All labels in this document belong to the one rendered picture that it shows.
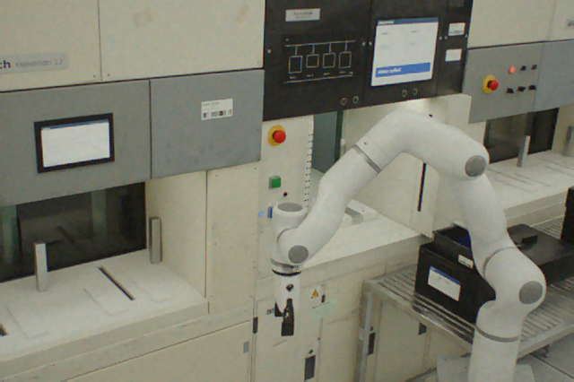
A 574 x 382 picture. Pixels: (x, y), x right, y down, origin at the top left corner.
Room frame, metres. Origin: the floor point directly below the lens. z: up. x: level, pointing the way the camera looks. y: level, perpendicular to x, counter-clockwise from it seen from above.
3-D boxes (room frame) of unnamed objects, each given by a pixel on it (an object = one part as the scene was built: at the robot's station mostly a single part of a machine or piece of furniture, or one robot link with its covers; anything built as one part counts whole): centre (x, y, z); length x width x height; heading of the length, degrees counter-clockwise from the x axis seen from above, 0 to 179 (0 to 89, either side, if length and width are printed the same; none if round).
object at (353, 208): (2.70, -0.22, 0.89); 0.22 x 0.21 x 0.04; 37
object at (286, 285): (1.62, -0.01, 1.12); 0.10 x 0.07 x 0.11; 12
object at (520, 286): (1.72, -0.60, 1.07); 0.19 x 0.12 x 0.24; 12
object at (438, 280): (2.28, -0.66, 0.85); 0.28 x 0.28 x 0.17; 36
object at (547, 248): (2.54, -0.93, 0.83); 0.29 x 0.29 x 0.13; 36
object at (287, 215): (1.62, -0.01, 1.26); 0.09 x 0.08 x 0.13; 12
